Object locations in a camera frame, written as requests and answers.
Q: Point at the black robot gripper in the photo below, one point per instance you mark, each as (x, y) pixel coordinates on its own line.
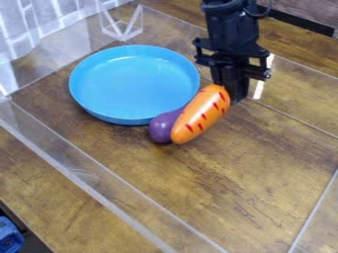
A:
(230, 51)

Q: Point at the orange toy carrot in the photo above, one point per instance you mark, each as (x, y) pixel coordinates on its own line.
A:
(201, 114)

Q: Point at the blue round plastic tray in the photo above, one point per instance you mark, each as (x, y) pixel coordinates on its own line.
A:
(127, 84)

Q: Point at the black baseboard strip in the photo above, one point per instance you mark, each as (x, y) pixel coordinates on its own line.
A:
(302, 22)

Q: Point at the purple toy eggplant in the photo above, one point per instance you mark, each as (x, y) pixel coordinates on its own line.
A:
(162, 124)

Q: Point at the white patterned curtain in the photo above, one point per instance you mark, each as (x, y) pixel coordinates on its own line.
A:
(28, 20)

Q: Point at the blue object at corner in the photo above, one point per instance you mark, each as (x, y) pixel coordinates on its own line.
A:
(11, 238)

